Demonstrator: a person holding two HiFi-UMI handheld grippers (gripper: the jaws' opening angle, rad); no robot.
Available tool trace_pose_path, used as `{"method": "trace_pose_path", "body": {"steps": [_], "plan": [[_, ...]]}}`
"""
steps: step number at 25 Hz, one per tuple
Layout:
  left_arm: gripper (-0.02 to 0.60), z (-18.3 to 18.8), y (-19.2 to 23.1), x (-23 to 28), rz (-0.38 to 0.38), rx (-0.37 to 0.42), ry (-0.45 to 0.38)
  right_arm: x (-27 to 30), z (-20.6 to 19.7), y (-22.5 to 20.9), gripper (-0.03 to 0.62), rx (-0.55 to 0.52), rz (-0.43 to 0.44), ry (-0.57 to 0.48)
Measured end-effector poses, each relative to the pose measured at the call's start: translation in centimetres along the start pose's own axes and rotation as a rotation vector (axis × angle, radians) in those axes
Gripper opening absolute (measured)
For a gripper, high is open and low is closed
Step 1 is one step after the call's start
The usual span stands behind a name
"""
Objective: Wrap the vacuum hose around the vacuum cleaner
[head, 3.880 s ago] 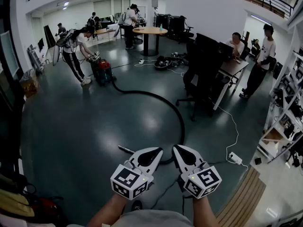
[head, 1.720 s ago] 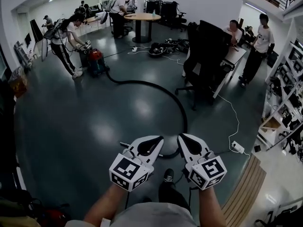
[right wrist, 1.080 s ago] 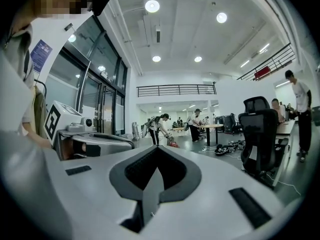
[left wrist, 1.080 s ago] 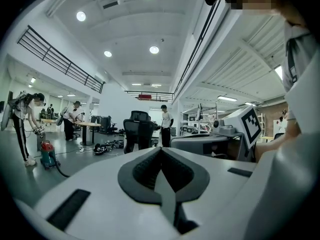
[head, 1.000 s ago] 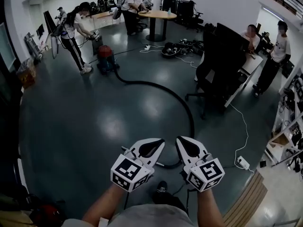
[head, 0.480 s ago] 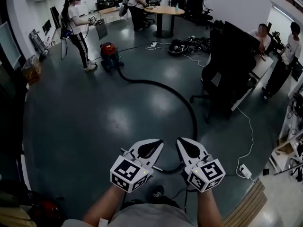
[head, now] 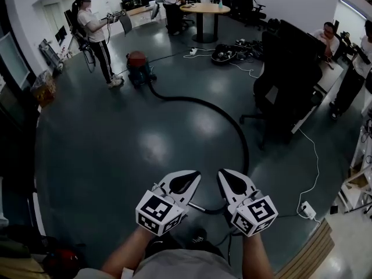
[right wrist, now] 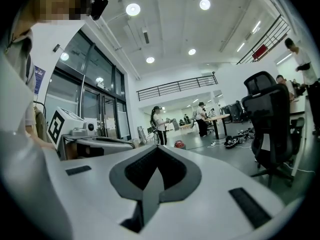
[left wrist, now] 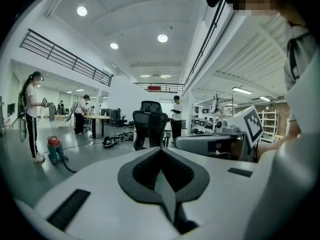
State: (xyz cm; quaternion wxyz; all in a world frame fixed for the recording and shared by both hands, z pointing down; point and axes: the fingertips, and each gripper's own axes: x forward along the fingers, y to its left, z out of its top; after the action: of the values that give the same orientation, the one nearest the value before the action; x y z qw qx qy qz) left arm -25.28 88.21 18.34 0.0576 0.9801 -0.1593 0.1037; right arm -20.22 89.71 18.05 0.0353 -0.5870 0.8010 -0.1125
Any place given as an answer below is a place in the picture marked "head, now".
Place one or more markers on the person's right forearm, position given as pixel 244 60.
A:
pixel 257 257

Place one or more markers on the stacked wooden boards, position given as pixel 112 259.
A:
pixel 308 251

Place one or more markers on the round wooden table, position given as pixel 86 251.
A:
pixel 203 9

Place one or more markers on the black equipment crates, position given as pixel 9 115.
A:
pixel 229 1

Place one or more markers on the white power strip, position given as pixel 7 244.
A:
pixel 308 210
pixel 193 51

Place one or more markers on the white office desk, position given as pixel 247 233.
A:
pixel 328 77

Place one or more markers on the black armrest office chair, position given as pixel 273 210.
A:
pixel 255 14

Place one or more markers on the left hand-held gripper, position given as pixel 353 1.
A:
pixel 157 211

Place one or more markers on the person's left forearm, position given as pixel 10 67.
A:
pixel 125 251

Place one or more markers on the grey utility cart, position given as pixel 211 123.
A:
pixel 50 55

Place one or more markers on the red teal vacuum cleaner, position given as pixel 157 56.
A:
pixel 138 60

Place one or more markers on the person's black trousers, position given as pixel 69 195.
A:
pixel 162 246

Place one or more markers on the yellow patterned bag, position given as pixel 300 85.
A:
pixel 43 89

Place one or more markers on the wooden rectangular table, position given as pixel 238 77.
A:
pixel 139 10

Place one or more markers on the black open equipment case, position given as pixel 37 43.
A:
pixel 250 49
pixel 223 55

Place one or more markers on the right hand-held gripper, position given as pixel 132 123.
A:
pixel 255 214

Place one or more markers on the person's right shoe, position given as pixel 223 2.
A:
pixel 197 238

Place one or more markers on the black mesh office chair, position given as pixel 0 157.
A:
pixel 290 68

